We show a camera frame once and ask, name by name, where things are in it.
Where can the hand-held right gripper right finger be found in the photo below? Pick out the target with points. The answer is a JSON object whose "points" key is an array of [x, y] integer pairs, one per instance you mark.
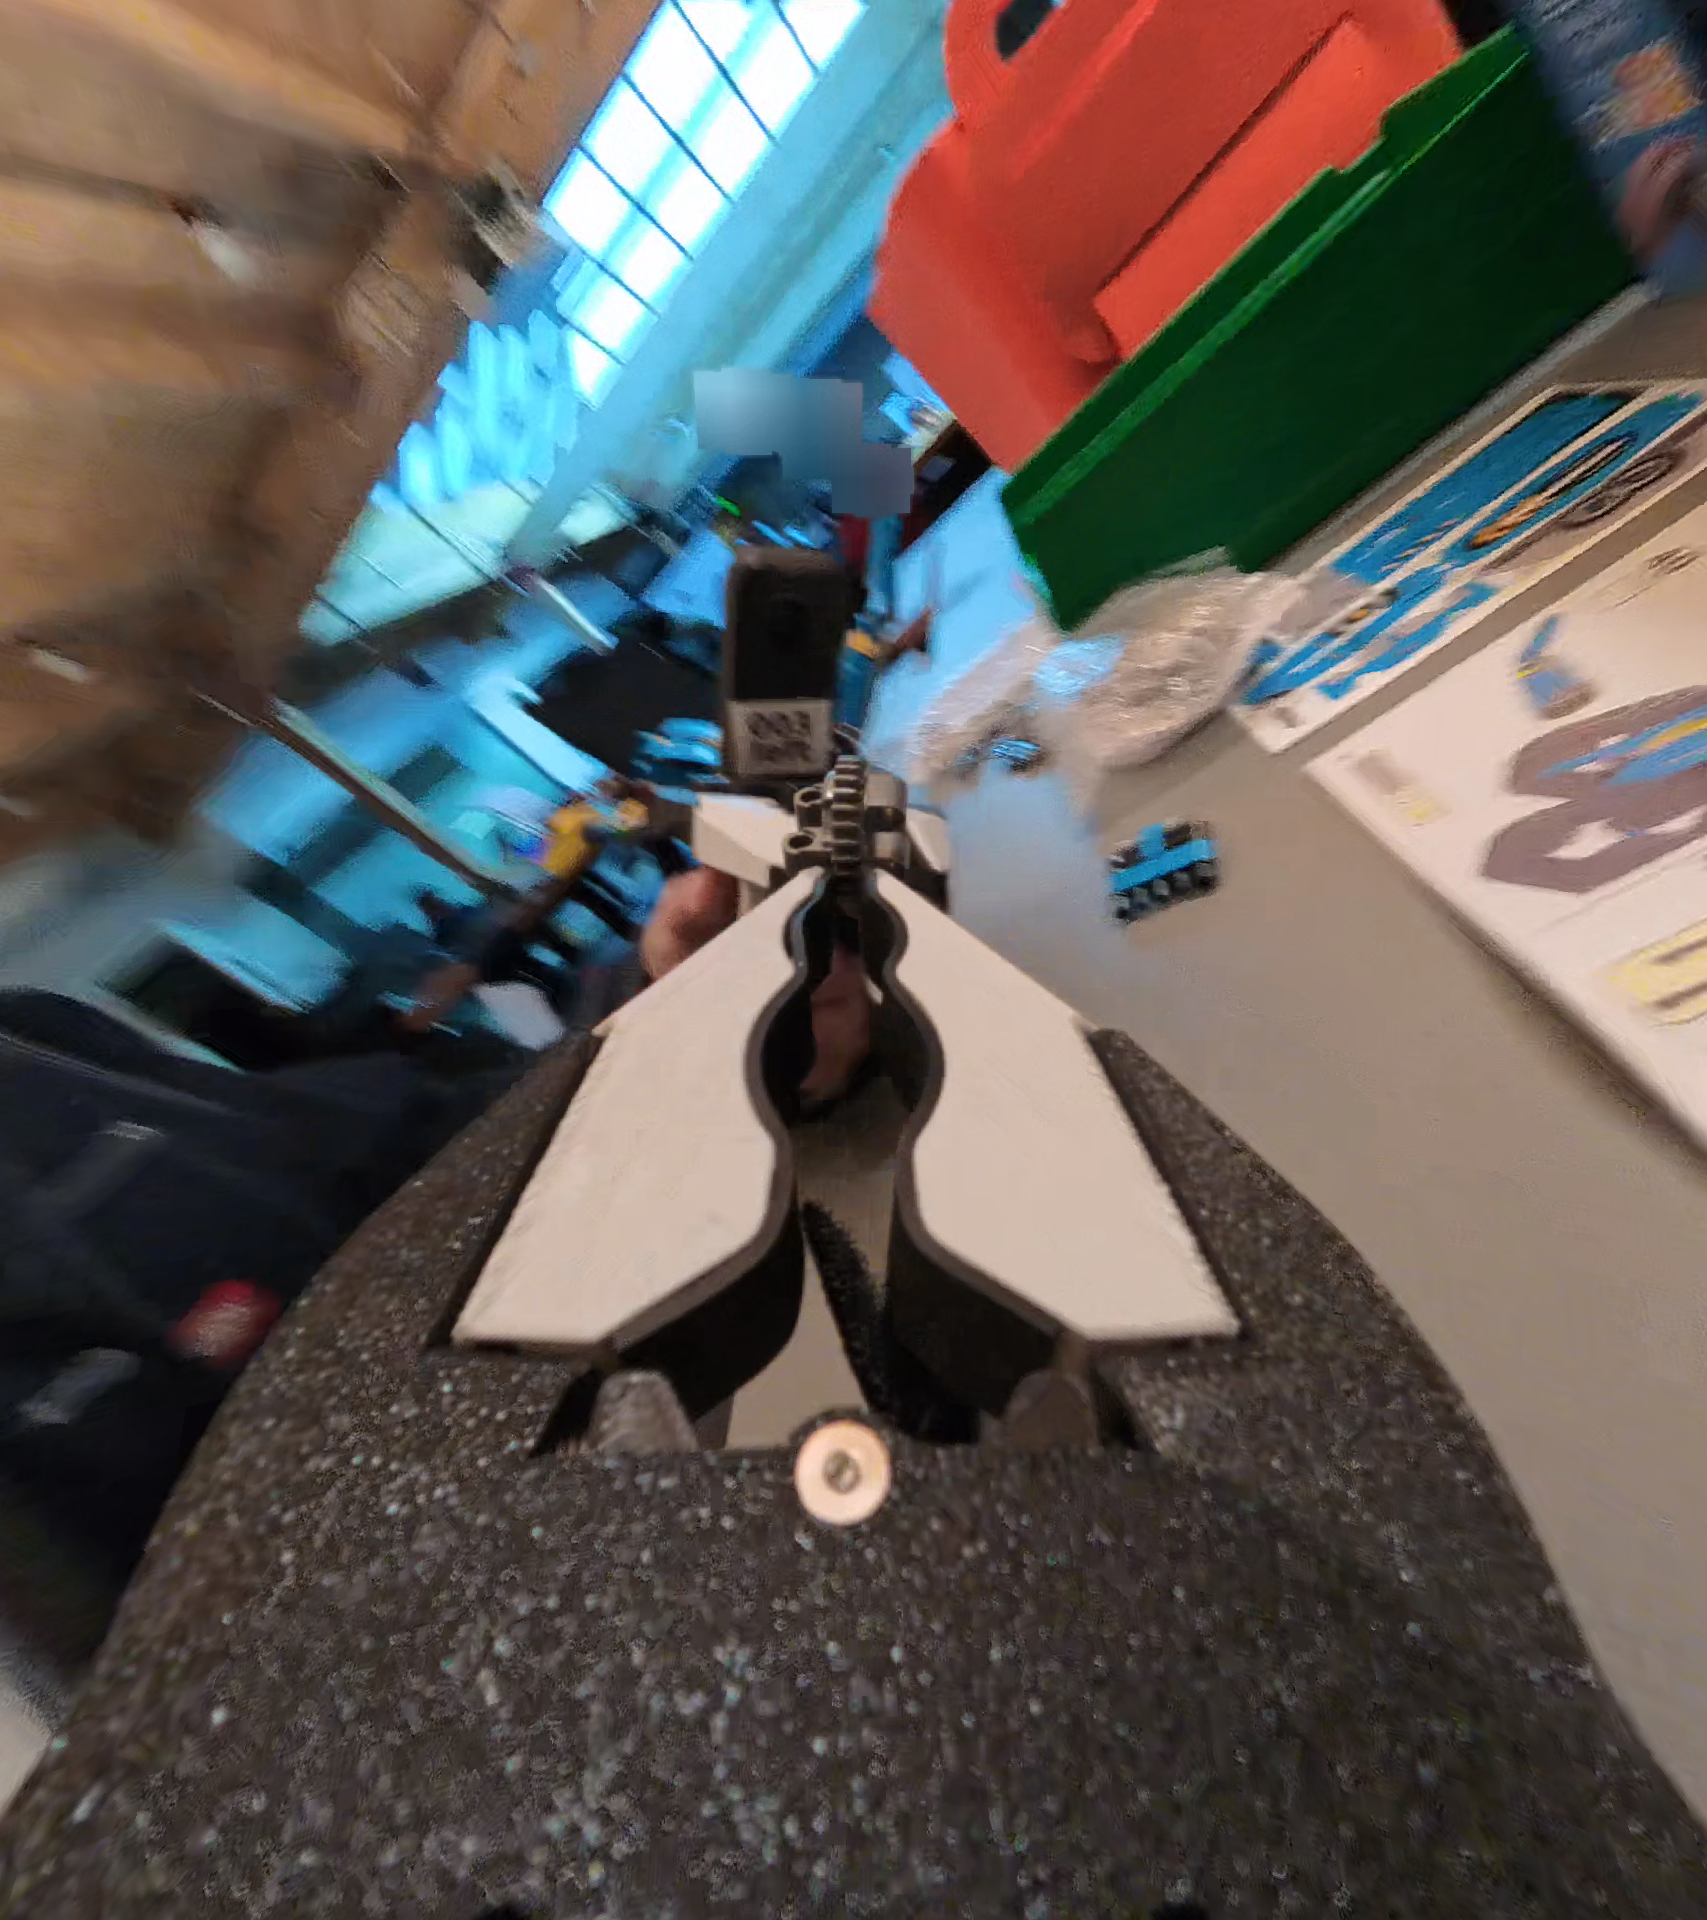
{"points": [[1048, 1185]]}

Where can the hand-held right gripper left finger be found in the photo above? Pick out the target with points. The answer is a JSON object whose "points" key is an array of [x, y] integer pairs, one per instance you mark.
{"points": [[644, 1170]]}

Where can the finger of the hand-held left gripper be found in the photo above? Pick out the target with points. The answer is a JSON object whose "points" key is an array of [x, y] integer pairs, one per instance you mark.
{"points": [[736, 841], [932, 862]]}

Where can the instruction booklet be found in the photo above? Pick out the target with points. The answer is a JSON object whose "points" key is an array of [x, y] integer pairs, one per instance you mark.
{"points": [[1618, 841]]}

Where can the grey desk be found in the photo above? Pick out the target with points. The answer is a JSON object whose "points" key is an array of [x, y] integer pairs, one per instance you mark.
{"points": [[1394, 1201]]}

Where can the person's left hand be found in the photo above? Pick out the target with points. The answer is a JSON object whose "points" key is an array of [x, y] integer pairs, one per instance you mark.
{"points": [[688, 923]]}

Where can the clear plastic bag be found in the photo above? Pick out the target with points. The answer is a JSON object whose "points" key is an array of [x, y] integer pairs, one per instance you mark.
{"points": [[1184, 661], [1004, 704]]}

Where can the blue toy brick assembly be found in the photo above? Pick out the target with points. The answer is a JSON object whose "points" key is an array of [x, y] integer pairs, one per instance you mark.
{"points": [[1160, 871]]}

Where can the large bright window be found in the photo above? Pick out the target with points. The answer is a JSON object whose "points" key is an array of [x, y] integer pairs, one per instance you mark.
{"points": [[674, 164]]}

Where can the orange plastic bin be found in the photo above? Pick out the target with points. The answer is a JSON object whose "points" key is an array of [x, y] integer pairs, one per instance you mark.
{"points": [[1064, 224]]}

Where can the dark bag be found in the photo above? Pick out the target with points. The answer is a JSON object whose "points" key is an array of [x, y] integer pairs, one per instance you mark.
{"points": [[73, 1201]]}

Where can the green plastic bin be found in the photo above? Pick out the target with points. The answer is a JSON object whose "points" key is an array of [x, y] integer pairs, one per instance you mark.
{"points": [[1318, 405]]}

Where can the white printed instruction sheet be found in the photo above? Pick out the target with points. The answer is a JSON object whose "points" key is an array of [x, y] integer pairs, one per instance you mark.
{"points": [[1468, 524]]}

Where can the dark blue toy box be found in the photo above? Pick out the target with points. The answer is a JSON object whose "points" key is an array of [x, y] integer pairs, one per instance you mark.
{"points": [[1618, 105]]}

